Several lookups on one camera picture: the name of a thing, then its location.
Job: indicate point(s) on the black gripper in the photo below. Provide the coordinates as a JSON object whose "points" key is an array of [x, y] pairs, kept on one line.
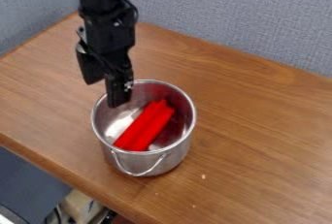
{"points": [[106, 39]]}

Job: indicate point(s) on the red block object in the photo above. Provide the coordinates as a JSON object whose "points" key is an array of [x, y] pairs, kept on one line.
{"points": [[144, 130]]}

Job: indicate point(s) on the metal pot with handle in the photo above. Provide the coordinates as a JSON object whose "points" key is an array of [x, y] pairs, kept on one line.
{"points": [[169, 149]]}

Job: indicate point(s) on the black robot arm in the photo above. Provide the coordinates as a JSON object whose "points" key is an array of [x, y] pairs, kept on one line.
{"points": [[105, 6]]}

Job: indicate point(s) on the beige box under table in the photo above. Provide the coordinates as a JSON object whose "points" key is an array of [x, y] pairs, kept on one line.
{"points": [[81, 207]]}

